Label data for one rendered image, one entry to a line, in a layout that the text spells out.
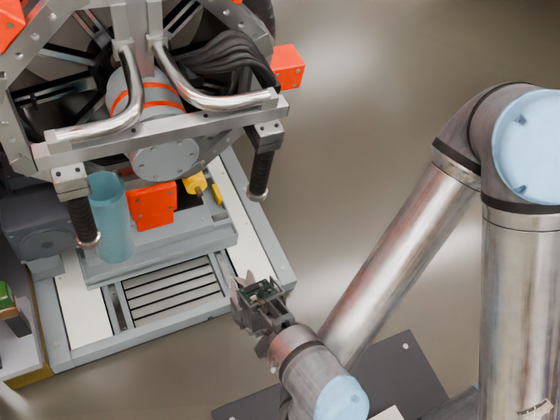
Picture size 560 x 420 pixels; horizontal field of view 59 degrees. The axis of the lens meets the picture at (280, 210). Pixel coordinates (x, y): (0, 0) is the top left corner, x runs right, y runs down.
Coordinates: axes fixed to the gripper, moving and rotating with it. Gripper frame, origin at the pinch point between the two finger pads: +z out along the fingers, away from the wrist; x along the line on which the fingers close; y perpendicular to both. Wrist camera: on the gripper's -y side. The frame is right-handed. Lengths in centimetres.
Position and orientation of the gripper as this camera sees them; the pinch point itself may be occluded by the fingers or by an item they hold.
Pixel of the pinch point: (236, 284)
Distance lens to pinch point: 99.8
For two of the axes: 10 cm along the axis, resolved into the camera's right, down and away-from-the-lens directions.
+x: -8.6, 3.3, -3.9
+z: -5.0, -4.6, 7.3
